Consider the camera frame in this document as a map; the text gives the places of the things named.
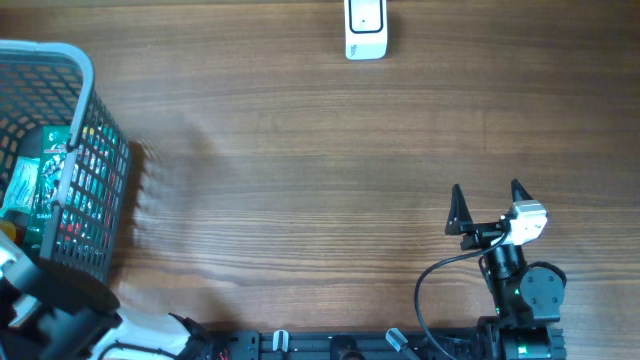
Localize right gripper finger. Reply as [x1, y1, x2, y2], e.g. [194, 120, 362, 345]
[445, 184, 473, 235]
[511, 179, 533, 202]

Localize green snack bag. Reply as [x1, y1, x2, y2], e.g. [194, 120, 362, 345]
[24, 126, 70, 252]

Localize red chili sauce bottle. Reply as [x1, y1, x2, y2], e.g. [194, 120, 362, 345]
[0, 219, 18, 244]

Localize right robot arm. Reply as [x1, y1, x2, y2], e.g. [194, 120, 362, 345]
[445, 179, 567, 360]

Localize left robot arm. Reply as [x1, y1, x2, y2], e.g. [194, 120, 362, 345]
[1, 235, 220, 360]

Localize white barcode scanner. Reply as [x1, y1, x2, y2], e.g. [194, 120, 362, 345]
[343, 0, 388, 61]

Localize grey plastic mesh basket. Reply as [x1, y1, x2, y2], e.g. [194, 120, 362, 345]
[1, 40, 131, 281]

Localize light teal tissue pack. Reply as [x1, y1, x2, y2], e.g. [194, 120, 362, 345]
[1, 156, 40, 216]

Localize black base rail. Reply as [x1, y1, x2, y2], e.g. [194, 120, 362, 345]
[210, 327, 568, 360]

